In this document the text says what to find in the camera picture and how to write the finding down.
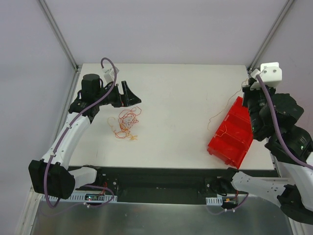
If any yellow thin cable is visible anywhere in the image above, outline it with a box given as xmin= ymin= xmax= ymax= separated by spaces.
xmin=207 ymin=78 xmax=250 ymax=138

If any orange thin cable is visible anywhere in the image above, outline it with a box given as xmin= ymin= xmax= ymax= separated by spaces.
xmin=107 ymin=106 xmax=143 ymax=141

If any white thin cable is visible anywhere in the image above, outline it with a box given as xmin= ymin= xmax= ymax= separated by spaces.
xmin=122 ymin=117 xmax=136 ymax=128

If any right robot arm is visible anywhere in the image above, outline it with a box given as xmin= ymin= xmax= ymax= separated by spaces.
xmin=220 ymin=86 xmax=313 ymax=225

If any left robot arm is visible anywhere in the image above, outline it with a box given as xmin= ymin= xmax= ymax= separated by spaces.
xmin=28 ymin=73 xmax=141 ymax=199

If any red plastic compartment bin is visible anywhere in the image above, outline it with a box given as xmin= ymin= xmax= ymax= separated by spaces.
xmin=207 ymin=96 xmax=253 ymax=169

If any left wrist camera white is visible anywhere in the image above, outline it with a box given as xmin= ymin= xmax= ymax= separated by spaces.
xmin=102 ymin=68 xmax=119 ymax=84

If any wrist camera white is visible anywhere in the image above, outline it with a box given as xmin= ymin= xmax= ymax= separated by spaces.
xmin=250 ymin=62 xmax=282 ymax=90
xmin=102 ymin=68 xmax=119 ymax=84

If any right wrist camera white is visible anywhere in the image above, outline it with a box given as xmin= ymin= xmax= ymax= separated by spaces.
xmin=250 ymin=62 xmax=282 ymax=90

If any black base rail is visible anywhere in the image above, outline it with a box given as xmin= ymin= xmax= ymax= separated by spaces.
xmin=69 ymin=165 xmax=255 ymax=204

